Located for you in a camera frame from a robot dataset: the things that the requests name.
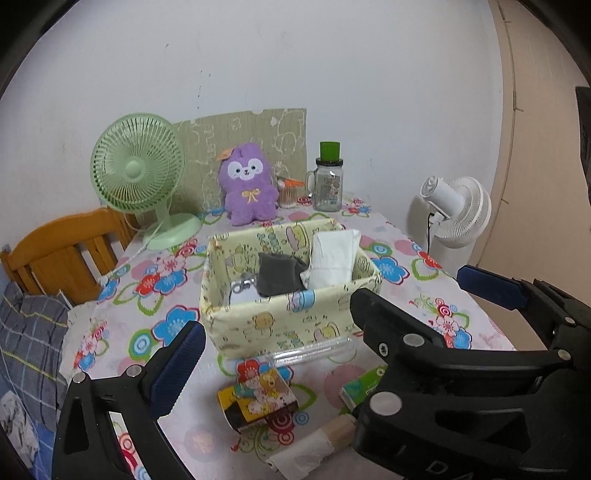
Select white standing fan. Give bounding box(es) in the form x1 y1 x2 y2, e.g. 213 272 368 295
419 175 492 268

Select purple plush toy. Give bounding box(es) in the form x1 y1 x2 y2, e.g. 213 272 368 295
218 141 280 227

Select glass jar with green lid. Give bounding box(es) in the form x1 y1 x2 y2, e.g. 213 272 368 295
305 141 345 213

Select white cloth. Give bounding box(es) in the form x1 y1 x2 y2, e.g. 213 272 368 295
300 229 362 291

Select clear plastic tube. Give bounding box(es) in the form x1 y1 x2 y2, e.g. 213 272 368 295
265 336 354 370

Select green desk fan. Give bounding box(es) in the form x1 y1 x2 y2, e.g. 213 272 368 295
90 113 202 251

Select beige wardrobe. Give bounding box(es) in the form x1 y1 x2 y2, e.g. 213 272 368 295
489 0 591 296

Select white bag roll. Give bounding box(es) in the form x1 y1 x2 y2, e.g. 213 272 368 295
268 413 356 480

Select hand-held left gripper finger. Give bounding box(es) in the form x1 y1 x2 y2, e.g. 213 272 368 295
53 320 207 480

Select small printed carton box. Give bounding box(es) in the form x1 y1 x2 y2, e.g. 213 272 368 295
218 362 298 432

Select floral tablecloth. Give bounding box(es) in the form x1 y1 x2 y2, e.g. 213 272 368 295
60 196 515 480

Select green small box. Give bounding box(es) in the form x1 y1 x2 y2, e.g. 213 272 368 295
339 367 389 407

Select yellow printed storage box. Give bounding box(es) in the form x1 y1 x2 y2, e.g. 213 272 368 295
198 218 384 360

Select grey plaid blanket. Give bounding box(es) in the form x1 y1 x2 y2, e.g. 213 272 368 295
0 281 70 425

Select cotton swab jar orange lid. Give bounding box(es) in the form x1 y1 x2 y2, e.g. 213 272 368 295
277 178 305 209

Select green printed cardboard sheet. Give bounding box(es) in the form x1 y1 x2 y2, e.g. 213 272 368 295
173 107 308 217

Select metal keychain clip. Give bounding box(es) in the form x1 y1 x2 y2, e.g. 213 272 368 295
231 272 257 294

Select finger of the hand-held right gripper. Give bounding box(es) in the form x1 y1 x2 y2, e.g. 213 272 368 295
456 264 591 334
350 287 451 370

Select blue printed bedsheet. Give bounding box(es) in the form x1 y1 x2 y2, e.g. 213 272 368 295
0 383 56 480

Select grey sock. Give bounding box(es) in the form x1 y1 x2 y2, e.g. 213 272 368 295
256 251 309 298

